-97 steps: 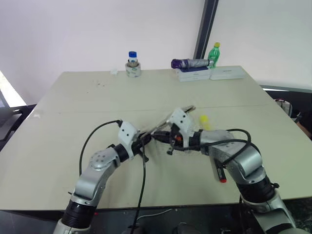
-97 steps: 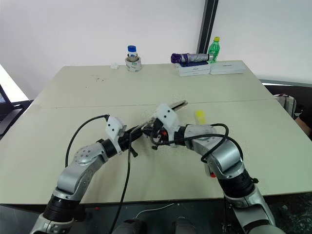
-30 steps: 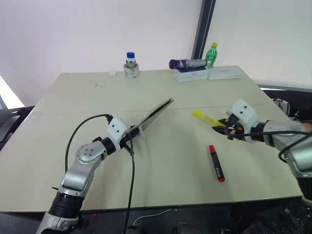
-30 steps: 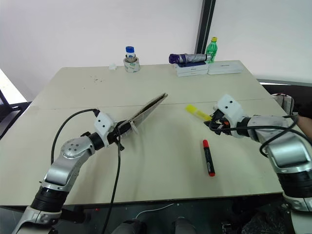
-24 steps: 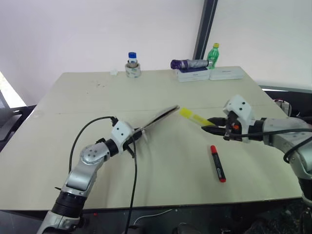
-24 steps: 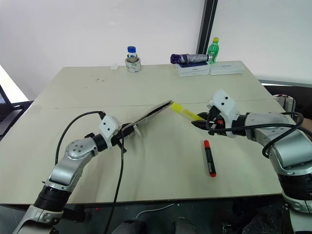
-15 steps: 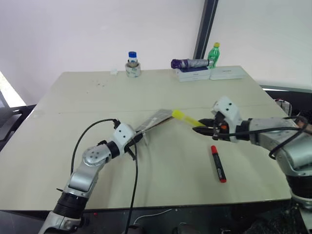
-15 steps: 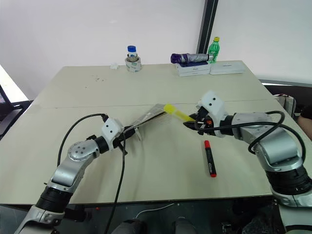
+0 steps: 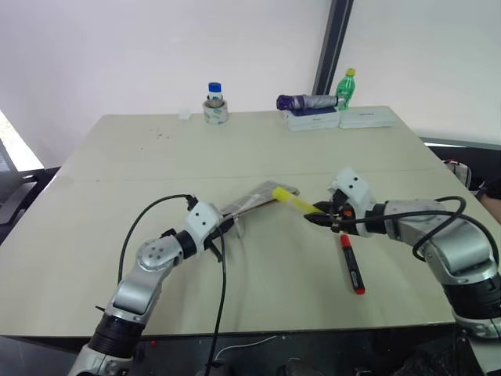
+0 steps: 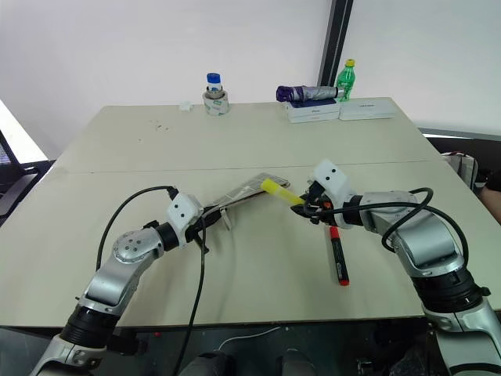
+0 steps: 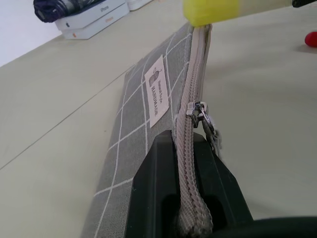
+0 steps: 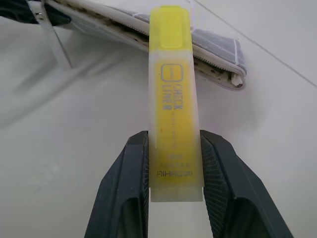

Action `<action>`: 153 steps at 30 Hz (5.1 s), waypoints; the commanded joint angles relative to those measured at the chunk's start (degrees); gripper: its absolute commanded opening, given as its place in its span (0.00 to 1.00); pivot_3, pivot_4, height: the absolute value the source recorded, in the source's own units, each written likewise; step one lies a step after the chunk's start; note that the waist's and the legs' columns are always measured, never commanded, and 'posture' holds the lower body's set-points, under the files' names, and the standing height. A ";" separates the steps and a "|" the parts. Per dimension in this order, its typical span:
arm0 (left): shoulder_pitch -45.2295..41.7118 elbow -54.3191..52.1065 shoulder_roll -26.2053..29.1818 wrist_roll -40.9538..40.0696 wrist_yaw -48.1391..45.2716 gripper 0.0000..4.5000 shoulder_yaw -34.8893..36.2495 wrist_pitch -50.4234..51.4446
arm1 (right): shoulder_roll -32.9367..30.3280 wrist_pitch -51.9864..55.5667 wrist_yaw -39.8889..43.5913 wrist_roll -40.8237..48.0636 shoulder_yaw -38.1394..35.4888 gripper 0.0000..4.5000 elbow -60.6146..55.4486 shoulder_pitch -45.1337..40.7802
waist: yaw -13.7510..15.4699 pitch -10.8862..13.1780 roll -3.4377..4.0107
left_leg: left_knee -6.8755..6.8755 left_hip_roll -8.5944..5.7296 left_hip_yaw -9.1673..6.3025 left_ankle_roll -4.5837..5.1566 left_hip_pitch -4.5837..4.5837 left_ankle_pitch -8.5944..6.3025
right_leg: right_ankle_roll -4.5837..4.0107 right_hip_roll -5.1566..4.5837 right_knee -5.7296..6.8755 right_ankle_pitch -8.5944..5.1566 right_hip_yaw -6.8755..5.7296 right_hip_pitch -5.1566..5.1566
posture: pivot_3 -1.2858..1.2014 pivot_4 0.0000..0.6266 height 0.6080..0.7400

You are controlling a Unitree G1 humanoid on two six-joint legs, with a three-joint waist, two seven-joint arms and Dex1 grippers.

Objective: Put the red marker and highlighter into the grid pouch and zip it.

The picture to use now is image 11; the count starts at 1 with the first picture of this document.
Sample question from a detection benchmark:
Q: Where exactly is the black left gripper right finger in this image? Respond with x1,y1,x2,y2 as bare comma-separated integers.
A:
193,132,254,235

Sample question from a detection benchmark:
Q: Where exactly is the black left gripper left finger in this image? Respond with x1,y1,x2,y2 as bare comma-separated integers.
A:
125,129,181,238

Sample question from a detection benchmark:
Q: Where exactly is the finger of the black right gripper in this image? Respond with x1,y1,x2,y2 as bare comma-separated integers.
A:
291,0,317,8

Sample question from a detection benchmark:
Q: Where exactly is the grey grid fabric pouch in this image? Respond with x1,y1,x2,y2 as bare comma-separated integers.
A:
81,24,223,238

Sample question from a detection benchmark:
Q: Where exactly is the yellow highlighter pen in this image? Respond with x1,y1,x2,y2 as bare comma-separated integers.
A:
182,0,317,27

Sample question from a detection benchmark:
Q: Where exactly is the red marker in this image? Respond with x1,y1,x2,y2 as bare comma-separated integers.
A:
304,31,317,48

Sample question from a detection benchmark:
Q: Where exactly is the silver zipper slider with pull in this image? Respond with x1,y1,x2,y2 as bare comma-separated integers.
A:
185,100,223,157

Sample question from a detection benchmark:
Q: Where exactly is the white iPhone box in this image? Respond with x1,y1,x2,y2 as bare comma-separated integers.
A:
62,10,131,40
54,1,130,32

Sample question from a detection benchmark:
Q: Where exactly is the dark folded umbrella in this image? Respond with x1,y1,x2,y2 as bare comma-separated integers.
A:
33,0,106,24

